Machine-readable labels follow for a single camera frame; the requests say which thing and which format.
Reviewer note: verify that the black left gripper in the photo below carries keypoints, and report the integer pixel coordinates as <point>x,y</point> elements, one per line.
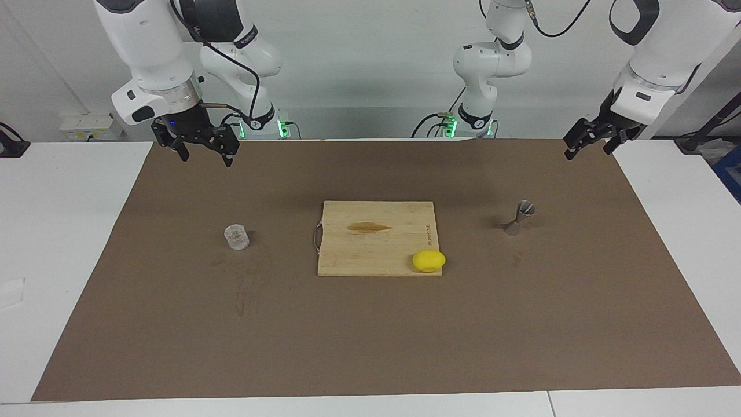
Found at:
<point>622,128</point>

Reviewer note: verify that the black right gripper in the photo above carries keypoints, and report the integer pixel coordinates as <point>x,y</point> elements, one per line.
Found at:
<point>191,127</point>

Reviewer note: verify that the steel double jigger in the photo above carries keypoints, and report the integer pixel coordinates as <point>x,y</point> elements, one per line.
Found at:
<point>519,217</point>

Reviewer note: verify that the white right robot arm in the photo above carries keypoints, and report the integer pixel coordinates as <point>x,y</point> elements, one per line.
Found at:
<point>150,46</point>

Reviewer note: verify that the black stand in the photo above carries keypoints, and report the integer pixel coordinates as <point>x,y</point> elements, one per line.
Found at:
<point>709,124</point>

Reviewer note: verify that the white power strip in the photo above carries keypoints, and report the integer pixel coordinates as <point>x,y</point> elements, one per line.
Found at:
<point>90,127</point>

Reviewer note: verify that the wooden cutting board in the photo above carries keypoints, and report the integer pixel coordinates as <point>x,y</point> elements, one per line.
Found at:
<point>370,249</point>

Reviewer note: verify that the yellow lemon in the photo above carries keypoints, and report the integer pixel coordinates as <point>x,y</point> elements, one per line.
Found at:
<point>429,261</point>

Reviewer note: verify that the brown table mat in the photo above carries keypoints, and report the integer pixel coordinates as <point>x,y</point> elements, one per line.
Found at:
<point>370,336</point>

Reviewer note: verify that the black clamp mount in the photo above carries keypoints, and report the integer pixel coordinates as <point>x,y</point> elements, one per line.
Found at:
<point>11,147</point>

